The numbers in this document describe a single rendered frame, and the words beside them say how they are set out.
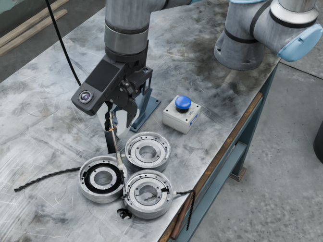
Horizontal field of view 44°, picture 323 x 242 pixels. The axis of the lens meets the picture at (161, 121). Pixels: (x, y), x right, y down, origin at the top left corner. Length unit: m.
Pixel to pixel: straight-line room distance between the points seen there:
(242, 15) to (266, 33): 0.09
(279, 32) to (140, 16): 0.47
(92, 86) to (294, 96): 1.83
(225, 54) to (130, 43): 0.56
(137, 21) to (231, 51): 0.57
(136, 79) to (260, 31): 0.45
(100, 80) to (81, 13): 2.18
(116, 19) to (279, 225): 1.39
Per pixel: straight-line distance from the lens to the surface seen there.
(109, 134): 0.82
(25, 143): 1.01
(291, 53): 1.05
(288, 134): 2.20
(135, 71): 0.77
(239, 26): 1.15
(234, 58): 1.19
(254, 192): 1.92
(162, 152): 0.93
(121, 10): 0.65
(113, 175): 0.89
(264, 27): 1.08
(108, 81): 0.70
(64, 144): 0.99
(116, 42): 0.68
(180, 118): 0.98
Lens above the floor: 1.57
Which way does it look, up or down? 48 degrees down
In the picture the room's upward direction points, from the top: 5 degrees clockwise
